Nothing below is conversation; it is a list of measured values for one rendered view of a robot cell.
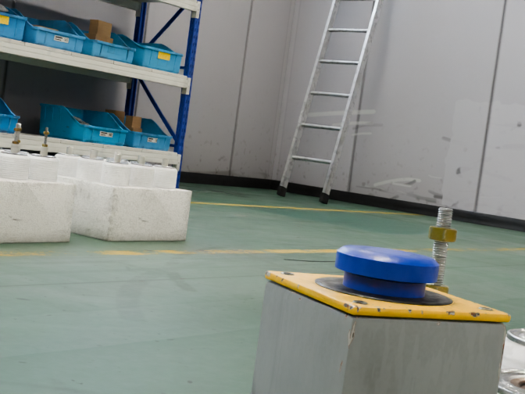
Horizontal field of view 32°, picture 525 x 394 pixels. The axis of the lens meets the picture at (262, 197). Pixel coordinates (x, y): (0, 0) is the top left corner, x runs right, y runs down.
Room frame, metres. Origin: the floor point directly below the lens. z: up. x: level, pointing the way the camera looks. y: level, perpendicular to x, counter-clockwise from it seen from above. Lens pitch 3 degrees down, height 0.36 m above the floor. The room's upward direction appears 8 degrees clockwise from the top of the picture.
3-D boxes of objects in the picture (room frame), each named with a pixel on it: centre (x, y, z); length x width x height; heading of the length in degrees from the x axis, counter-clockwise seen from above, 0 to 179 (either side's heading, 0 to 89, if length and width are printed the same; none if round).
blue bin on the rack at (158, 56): (6.39, 0.97, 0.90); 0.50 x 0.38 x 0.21; 51
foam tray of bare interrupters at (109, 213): (3.23, 0.52, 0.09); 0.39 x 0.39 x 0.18; 54
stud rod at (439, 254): (0.61, -0.12, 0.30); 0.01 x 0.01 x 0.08
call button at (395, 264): (0.36, -0.05, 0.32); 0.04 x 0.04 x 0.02
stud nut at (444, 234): (0.61, -0.12, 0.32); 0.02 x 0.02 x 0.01; 87
